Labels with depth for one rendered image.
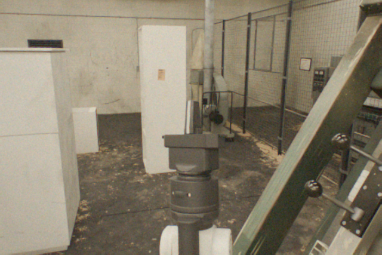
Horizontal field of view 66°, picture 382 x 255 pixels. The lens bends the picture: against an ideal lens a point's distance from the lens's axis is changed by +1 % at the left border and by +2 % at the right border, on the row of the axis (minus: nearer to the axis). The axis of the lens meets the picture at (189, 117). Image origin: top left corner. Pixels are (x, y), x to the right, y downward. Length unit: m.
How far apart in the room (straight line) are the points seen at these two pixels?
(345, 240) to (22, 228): 2.59
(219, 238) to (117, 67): 7.93
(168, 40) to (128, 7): 4.51
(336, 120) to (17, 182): 2.41
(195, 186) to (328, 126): 0.54
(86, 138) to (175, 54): 2.27
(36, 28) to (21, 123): 6.08
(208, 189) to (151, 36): 3.55
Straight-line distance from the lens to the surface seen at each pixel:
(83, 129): 5.31
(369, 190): 0.77
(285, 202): 0.93
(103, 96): 8.44
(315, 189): 0.70
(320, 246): 0.83
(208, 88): 5.98
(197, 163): 0.50
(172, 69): 4.02
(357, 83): 0.98
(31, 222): 2.93
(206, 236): 0.52
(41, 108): 2.57
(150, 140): 4.15
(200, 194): 0.50
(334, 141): 0.72
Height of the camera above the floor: 1.73
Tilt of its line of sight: 13 degrees down
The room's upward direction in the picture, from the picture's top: straight up
